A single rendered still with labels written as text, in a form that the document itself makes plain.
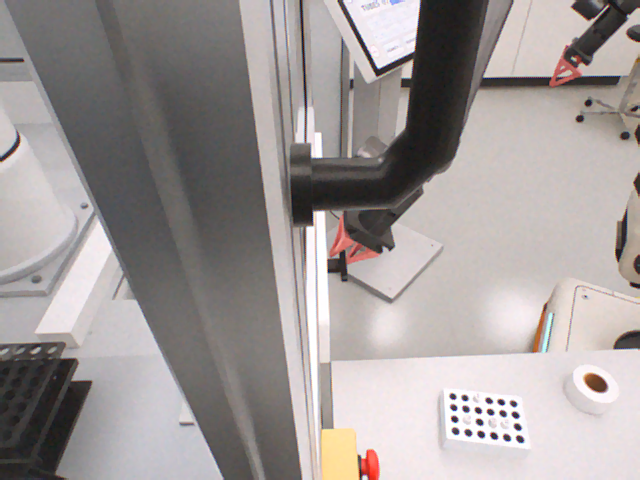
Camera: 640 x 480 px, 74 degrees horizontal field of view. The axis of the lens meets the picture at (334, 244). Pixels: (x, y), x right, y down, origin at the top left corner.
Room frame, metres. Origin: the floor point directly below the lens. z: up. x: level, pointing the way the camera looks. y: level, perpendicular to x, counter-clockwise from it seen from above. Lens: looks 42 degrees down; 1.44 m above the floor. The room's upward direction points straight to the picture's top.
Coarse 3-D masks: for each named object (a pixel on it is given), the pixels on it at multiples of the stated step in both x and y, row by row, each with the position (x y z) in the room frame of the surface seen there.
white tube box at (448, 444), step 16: (448, 400) 0.34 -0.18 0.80; (464, 400) 0.35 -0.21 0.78; (496, 400) 0.34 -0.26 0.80; (512, 400) 0.35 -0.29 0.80; (448, 416) 0.32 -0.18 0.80; (480, 416) 0.32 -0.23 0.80; (496, 416) 0.32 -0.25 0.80; (512, 416) 0.33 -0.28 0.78; (448, 432) 0.29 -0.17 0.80; (464, 432) 0.30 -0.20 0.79; (480, 432) 0.30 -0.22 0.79; (496, 432) 0.29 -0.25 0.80; (512, 432) 0.29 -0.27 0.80; (448, 448) 0.28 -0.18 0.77; (464, 448) 0.28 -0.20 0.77; (480, 448) 0.28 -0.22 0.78; (496, 448) 0.27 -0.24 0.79; (512, 448) 0.27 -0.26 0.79; (528, 448) 0.27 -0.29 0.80
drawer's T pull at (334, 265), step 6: (342, 252) 0.57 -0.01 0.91; (330, 258) 0.55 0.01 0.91; (336, 258) 0.55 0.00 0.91; (342, 258) 0.55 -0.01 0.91; (330, 264) 0.54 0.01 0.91; (336, 264) 0.54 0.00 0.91; (342, 264) 0.54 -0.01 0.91; (330, 270) 0.53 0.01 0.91; (336, 270) 0.53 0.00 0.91; (342, 270) 0.52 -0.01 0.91; (342, 276) 0.51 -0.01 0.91
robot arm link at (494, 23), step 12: (492, 0) 0.70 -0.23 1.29; (504, 0) 0.70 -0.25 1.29; (492, 12) 0.69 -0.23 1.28; (504, 12) 0.69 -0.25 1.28; (492, 24) 0.68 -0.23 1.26; (504, 24) 0.69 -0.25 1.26; (492, 36) 0.67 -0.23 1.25; (480, 48) 0.67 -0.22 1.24; (492, 48) 0.67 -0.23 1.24; (480, 60) 0.66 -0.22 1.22; (480, 72) 0.65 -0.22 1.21; (468, 108) 0.62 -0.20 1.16; (444, 168) 0.57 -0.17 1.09
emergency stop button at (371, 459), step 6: (372, 450) 0.23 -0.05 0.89; (366, 456) 0.22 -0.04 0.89; (372, 456) 0.22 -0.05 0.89; (366, 462) 0.22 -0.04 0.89; (372, 462) 0.21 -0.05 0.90; (378, 462) 0.21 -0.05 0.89; (366, 468) 0.21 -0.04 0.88; (372, 468) 0.21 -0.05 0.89; (378, 468) 0.21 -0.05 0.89; (366, 474) 0.20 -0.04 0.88; (372, 474) 0.20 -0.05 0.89; (378, 474) 0.20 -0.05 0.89
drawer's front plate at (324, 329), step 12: (324, 216) 0.66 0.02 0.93; (324, 228) 0.62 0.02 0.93; (324, 240) 0.58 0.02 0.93; (324, 252) 0.55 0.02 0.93; (324, 264) 0.52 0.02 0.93; (324, 276) 0.49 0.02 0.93; (324, 288) 0.47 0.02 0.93; (324, 300) 0.44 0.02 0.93; (324, 312) 0.42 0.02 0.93; (324, 324) 0.40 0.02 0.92; (324, 336) 0.40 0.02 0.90; (324, 348) 0.40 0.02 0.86; (324, 360) 0.40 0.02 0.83
